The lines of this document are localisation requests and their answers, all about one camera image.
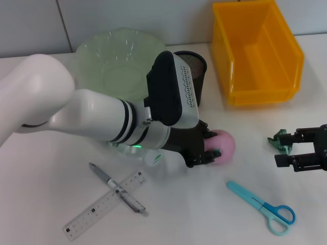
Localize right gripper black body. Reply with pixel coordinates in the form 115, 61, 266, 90
312, 124, 327, 172

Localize water bottle green label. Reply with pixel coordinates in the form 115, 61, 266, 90
109, 142, 164, 168

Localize transparent plastic ruler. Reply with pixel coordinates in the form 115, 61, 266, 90
63, 170, 148, 241

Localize green translucent fruit bowl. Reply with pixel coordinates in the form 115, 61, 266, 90
76, 27, 167, 101

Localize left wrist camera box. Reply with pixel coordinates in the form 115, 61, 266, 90
143, 50, 200, 129

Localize black mesh pen holder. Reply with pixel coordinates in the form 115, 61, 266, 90
173, 51, 208, 107

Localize pink toy peach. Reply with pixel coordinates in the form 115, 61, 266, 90
204, 129, 236, 165

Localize green plastic wrapper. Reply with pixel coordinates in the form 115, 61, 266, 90
267, 129, 293, 155

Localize grey pen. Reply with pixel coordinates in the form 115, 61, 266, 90
88, 162, 150, 218

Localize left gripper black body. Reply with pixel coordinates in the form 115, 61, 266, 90
162, 118, 208, 169

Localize yellow plastic bin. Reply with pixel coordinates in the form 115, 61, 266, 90
212, 0, 306, 106

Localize light blue scissors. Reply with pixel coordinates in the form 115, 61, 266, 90
226, 180, 297, 236

